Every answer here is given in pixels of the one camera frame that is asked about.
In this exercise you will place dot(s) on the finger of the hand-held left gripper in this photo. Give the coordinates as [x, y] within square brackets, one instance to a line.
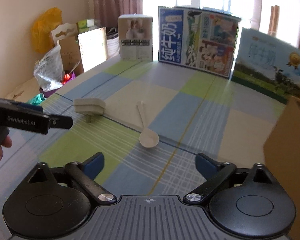
[31, 107]
[62, 122]

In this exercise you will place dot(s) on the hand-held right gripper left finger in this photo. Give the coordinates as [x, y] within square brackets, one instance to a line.
[95, 165]

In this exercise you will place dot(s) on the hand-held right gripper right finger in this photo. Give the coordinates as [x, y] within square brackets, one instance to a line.
[205, 165]

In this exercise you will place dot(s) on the white power adapter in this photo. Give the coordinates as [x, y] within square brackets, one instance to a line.
[88, 105]

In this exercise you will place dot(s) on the white plastic spoon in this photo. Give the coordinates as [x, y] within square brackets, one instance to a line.
[148, 138]

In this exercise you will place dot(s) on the brown cardboard box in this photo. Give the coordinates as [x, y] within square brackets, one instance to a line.
[290, 140]

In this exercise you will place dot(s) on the checked cloth desktop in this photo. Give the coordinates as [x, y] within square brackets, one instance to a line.
[215, 120]

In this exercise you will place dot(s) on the green packets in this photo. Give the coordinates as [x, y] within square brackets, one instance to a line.
[36, 99]

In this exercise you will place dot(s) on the purple container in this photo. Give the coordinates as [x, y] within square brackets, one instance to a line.
[48, 92]

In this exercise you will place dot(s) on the white printed plastic bag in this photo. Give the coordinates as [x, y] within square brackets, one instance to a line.
[48, 70]

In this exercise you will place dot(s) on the red shiny wrapper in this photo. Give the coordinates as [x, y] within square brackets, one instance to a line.
[67, 77]

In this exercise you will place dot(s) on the small brown carton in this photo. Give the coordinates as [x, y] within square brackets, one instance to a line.
[70, 55]

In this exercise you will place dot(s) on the yellow plastic bag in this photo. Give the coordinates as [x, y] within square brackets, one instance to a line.
[45, 27]

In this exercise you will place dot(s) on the green tissue boxes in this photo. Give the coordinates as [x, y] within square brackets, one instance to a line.
[87, 24]

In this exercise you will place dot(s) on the white product box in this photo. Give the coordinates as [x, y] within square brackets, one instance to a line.
[136, 35]

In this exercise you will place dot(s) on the cow print milk carton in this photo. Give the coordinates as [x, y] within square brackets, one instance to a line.
[265, 65]

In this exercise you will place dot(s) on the blue milk carton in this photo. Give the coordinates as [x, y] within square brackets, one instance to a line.
[172, 40]

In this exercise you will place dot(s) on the pink curtain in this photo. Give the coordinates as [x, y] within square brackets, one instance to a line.
[115, 0]

